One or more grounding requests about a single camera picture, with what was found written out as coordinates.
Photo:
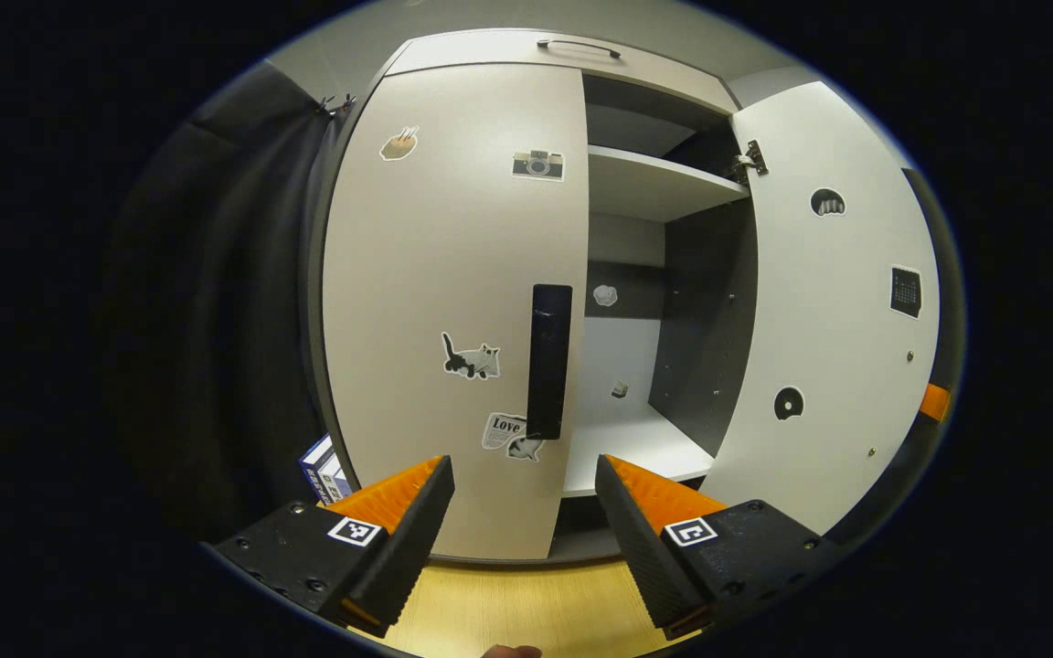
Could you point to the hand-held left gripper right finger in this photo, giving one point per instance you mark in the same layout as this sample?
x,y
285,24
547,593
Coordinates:
x,y
632,539

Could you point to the blue white box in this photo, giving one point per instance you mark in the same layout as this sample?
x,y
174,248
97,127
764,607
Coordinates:
x,y
324,471

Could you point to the grey double-door shoe cabinet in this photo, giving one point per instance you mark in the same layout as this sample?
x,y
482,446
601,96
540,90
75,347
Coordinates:
x,y
705,320

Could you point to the white cabinet shelf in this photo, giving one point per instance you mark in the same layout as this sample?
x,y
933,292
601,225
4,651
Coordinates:
x,y
645,183
627,448

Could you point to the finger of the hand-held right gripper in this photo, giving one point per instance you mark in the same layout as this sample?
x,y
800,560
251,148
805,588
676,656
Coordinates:
x,y
935,402

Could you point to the black cloth clip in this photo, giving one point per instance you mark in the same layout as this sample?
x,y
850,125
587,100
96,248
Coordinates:
x,y
326,104
347,100

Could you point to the beige cabinet drawer front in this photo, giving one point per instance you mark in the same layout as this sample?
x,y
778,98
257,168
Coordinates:
x,y
490,50

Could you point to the metal door hinge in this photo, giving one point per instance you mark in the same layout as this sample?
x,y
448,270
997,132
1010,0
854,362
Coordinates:
x,y
750,163

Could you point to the beige shoe cabinet door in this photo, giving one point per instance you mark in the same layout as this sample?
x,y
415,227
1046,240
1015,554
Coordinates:
x,y
837,347
453,274

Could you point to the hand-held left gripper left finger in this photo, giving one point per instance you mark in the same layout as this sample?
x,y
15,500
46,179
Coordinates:
x,y
421,521

